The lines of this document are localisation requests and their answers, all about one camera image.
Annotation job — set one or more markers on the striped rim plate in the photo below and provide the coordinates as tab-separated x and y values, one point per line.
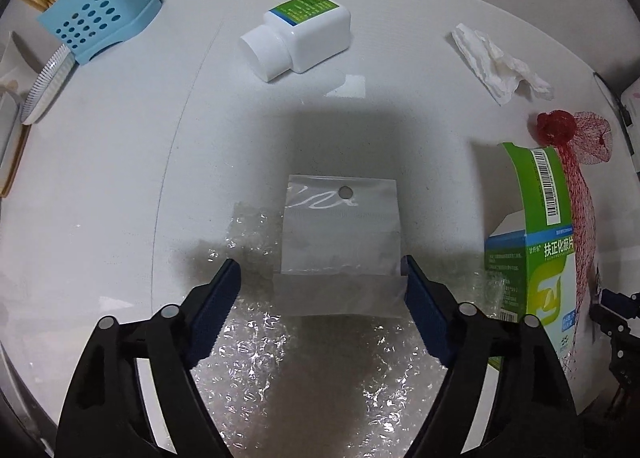
46	83

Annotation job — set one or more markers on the green and blue medicine box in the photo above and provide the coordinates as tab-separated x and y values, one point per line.
540	288

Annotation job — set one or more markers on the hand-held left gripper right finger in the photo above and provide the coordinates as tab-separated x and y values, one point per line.
425	308

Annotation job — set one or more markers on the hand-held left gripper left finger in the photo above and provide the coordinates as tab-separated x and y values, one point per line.
215	308

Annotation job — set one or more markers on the crumpled white tissue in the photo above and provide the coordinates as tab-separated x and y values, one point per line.
492	61

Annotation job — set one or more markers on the white pill bottle green label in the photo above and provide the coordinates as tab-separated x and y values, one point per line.
305	33

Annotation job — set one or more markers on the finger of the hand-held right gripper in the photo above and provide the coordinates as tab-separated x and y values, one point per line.
617	298
607	319

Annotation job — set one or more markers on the clear plastic zip bag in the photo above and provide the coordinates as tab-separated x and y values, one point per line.
340	238

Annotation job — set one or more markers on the clear bubble wrap sheet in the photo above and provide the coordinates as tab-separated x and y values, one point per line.
300	388

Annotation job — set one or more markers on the red mesh net bag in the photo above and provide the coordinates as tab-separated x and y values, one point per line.
580	188

